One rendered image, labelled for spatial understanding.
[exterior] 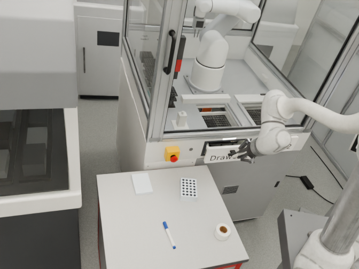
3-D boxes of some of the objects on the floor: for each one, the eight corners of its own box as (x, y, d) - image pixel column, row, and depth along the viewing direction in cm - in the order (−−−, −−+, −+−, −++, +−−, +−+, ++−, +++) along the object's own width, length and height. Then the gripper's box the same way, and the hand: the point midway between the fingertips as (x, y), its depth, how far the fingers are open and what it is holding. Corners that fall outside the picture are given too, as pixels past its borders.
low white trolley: (210, 322, 191) (249, 258, 142) (104, 349, 171) (108, 286, 123) (183, 236, 231) (207, 164, 183) (95, 250, 212) (95, 174, 164)
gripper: (267, 160, 149) (242, 167, 171) (262, 133, 152) (239, 144, 174) (253, 161, 147) (230, 168, 169) (248, 134, 149) (226, 145, 172)
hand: (237, 155), depth 168 cm, fingers closed
